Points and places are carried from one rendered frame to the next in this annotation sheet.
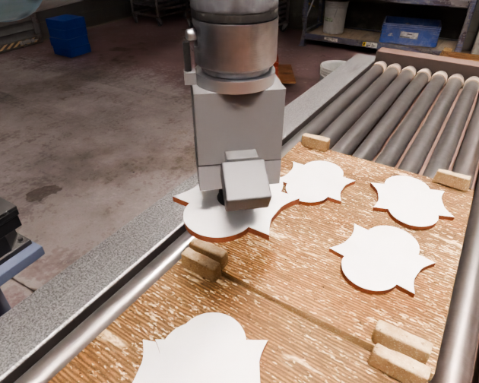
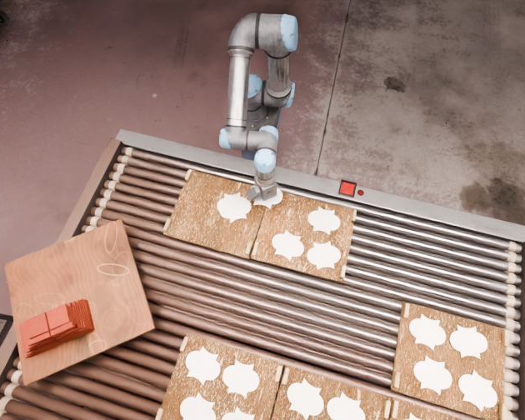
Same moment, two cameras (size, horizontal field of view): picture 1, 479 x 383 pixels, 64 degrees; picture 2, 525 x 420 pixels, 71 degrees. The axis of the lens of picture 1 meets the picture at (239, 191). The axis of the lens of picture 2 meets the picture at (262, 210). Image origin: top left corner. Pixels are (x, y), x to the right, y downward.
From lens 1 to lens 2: 137 cm
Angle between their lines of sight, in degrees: 52
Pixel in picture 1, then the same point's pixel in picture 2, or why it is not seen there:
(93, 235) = (372, 134)
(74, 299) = (249, 170)
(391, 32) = not seen: outside the picture
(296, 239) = (288, 220)
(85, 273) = not seen: hidden behind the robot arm
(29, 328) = (238, 166)
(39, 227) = (366, 103)
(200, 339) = (242, 204)
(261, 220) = (257, 202)
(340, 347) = (252, 236)
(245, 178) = (251, 192)
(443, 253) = (297, 265)
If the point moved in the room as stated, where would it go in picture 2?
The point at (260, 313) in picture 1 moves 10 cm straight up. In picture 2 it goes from (256, 216) to (255, 207)
